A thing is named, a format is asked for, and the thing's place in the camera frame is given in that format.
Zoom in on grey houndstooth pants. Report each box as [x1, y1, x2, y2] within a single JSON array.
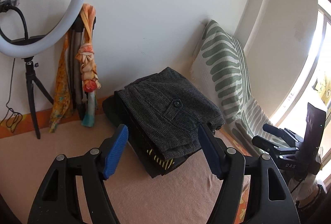
[[116, 67, 225, 160]]

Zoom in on right hand white glove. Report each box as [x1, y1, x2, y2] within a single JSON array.
[[288, 174, 319, 208]]

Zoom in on stack of dark clothes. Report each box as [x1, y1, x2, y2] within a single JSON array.
[[102, 90, 201, 178]]

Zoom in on orange floral scarf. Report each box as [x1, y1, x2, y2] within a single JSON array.
[[49, 30, 73, 133]]

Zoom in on green white striped pillow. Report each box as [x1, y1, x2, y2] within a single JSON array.
[[191, 20, 286, 155]]

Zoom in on folded grey tripod stand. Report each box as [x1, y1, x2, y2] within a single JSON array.
[[68, 15, 97, 127]]

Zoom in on black mini tripod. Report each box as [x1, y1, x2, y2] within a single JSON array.
[[24, 57, 54, 139]]

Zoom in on braided orange teal scarf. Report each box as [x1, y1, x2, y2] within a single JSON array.
[[75, 4, 101, 127]]

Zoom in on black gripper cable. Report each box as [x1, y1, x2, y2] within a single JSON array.
[[289, 177, 309, 195]]

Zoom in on black power cable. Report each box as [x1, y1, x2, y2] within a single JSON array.
[[0, 57, 24, 134]]

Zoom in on white ring light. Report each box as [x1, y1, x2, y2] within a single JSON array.
[[0, 0, 89, 60]]

